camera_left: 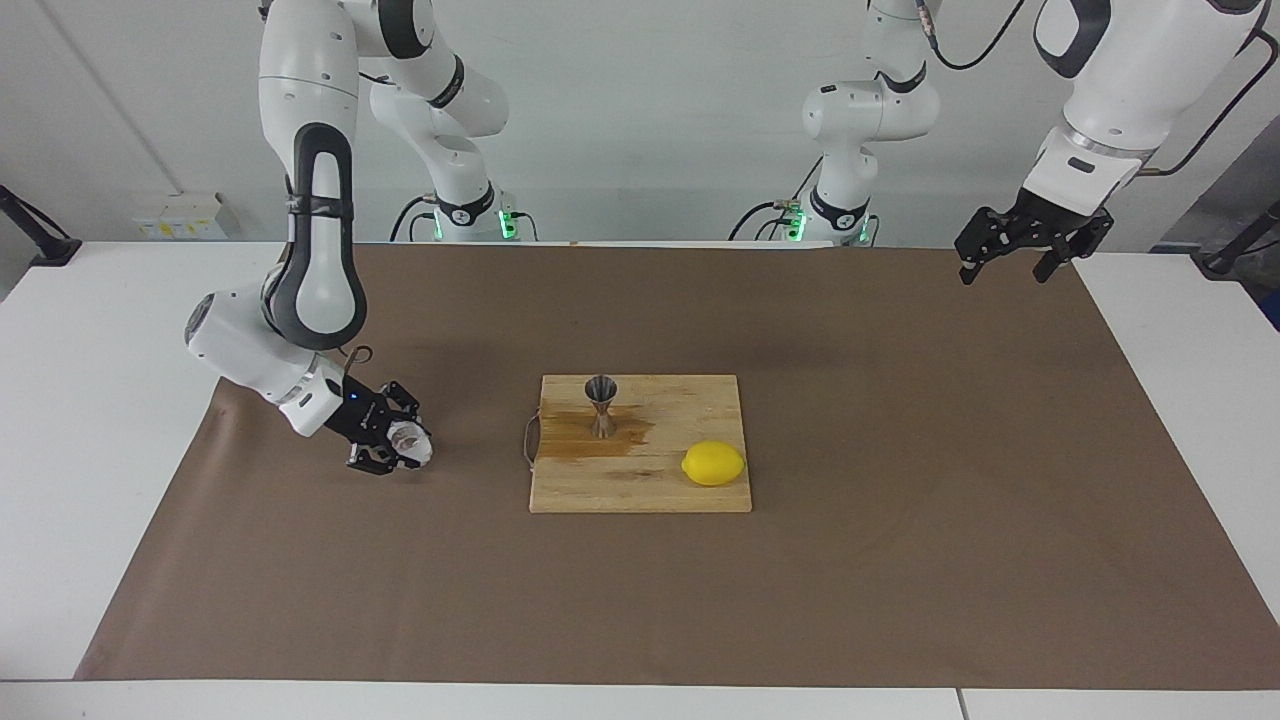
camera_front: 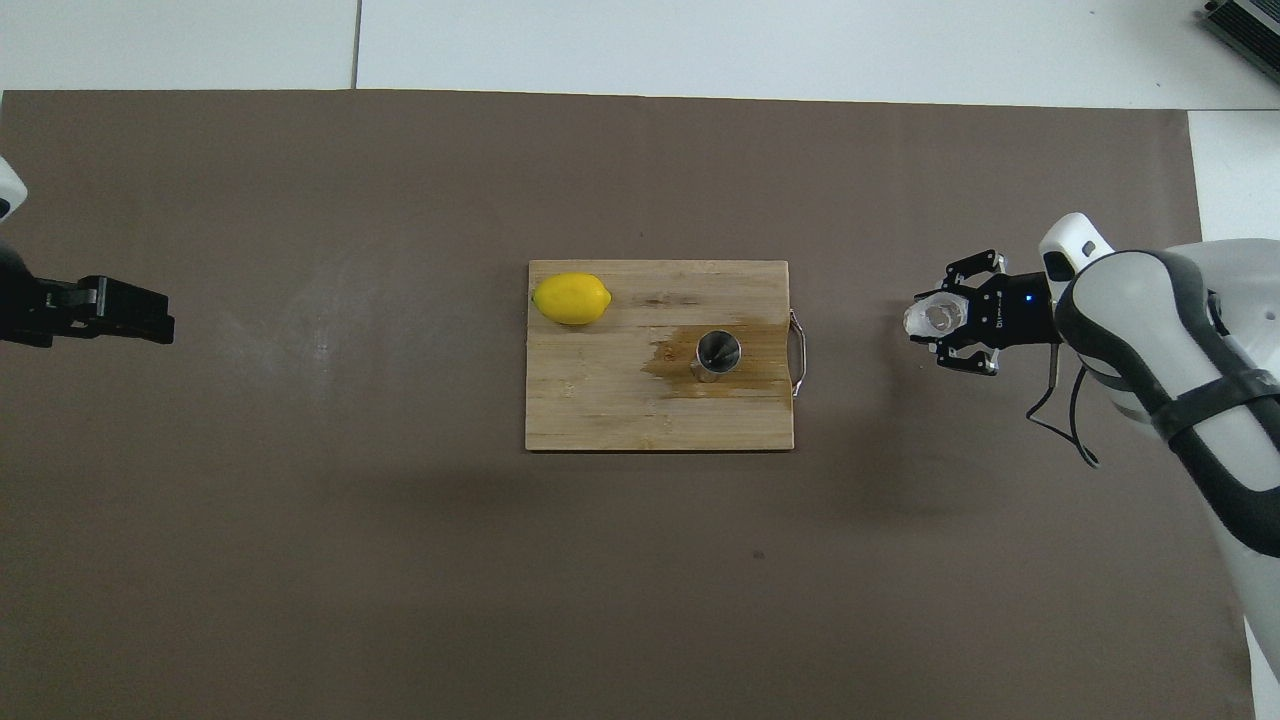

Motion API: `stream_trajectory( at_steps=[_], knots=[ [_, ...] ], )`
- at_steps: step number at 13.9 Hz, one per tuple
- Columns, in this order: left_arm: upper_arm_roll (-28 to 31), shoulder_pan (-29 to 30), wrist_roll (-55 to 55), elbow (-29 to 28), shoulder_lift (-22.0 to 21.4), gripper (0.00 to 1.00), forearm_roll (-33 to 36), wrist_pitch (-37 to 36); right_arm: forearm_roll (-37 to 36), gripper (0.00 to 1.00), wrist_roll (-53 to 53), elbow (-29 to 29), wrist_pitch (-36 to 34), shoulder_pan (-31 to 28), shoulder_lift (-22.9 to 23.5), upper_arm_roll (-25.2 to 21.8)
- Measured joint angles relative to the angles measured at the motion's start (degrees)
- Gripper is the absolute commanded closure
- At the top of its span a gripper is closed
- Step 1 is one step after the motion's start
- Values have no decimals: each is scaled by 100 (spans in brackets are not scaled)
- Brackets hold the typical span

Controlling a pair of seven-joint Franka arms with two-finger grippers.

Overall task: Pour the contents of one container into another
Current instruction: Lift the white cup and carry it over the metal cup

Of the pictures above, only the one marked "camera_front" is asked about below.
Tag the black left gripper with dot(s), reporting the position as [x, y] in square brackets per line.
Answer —
[20, 305]

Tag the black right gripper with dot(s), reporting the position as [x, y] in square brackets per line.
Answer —
[1015, 310]

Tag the steel jigger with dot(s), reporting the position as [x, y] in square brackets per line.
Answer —
[717, 355]

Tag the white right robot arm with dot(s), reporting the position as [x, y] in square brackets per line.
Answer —
[1180, 340]

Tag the wooden cutting board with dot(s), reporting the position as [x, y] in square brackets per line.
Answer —
[600, 400]

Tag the brown paper table mat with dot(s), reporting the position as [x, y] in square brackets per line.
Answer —
[400, 580]

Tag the yellow lemon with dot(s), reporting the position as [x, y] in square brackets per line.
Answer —
[571, 299]

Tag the grey metal device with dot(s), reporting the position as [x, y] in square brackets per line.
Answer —
[1250, 22]

